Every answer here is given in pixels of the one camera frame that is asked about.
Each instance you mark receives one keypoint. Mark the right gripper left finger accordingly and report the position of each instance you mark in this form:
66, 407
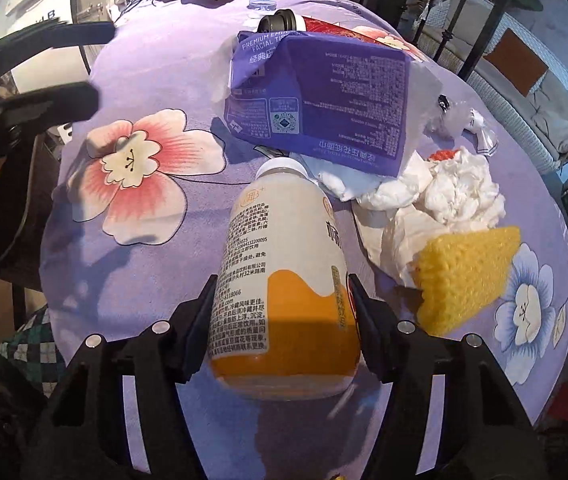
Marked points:
82, 433

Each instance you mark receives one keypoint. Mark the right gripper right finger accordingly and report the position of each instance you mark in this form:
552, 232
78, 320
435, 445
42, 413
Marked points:
451, 411

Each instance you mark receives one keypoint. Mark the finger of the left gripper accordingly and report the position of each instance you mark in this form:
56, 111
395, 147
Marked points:
25, 43
49, 107

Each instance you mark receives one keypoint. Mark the yellow foam net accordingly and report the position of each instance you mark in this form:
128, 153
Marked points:
459, 274

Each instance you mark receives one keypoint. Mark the orange white drink bottle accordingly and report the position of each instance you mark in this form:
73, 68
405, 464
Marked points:
282, 326

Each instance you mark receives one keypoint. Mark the white tissues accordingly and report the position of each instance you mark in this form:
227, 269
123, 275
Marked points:
396, 217

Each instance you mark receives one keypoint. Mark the purple tissue pack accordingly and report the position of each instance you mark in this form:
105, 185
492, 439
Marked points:
330, 97

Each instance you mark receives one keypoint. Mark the red paper tea cup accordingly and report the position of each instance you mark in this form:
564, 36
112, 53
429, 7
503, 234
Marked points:
287, 20

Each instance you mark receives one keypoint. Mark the white beauty machine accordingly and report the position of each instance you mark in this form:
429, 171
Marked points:
53, 66

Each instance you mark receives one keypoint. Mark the checkered green cloth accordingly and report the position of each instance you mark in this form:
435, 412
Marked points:
33, 350

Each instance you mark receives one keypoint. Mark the purple floral bed sheet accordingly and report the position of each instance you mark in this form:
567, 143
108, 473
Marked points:
140, 219

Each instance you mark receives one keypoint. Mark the clear plastic wrapper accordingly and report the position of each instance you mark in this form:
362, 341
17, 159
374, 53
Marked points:
451, 118

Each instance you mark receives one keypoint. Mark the white wicker sofa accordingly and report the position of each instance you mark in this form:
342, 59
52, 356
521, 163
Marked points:
537, 122

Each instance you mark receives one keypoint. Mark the orange brown cushion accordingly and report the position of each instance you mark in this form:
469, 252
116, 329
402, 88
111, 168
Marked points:
517, 62

